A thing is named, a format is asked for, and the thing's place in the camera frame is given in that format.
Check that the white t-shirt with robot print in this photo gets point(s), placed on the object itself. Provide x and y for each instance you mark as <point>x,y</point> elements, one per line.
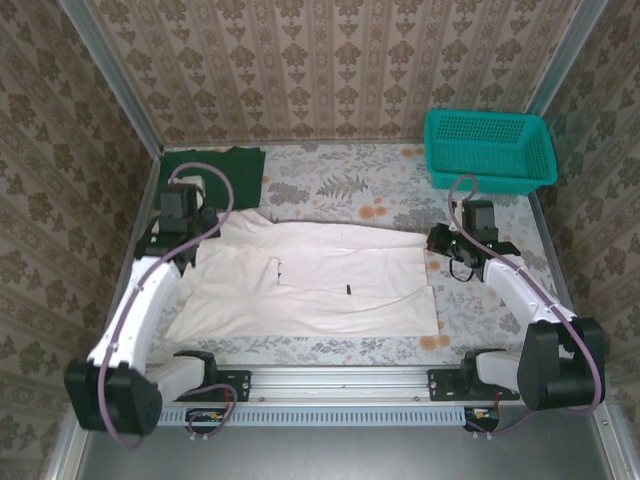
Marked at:
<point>325,250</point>

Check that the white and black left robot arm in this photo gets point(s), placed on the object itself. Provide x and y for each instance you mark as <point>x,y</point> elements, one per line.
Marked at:
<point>140,310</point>

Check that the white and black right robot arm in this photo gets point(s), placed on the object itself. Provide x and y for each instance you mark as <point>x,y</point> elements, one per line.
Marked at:
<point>515,290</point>

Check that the folded dark green t-shirt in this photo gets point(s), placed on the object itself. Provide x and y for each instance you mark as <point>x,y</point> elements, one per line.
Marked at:
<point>240,175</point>

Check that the teal plastic mesh basket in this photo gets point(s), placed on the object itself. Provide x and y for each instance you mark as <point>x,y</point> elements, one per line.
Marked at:
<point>480,150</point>

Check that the floral table cover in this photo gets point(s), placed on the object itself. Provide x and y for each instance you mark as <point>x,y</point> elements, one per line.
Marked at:
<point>350,175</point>

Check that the small black connector box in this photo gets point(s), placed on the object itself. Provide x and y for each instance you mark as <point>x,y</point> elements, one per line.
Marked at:
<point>480,415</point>
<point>200,417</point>

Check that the grey metal panel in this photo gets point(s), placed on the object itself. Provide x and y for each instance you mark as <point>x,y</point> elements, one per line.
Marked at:
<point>340,455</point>

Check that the aluminium table edge rail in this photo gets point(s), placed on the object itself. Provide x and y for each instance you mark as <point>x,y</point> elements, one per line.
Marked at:
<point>552,250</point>
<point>145,200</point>

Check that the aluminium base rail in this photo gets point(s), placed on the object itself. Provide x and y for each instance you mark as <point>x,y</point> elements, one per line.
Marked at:
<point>340,385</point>

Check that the aluminium frame post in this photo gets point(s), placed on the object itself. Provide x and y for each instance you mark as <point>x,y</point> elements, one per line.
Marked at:
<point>570,50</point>
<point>115,75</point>

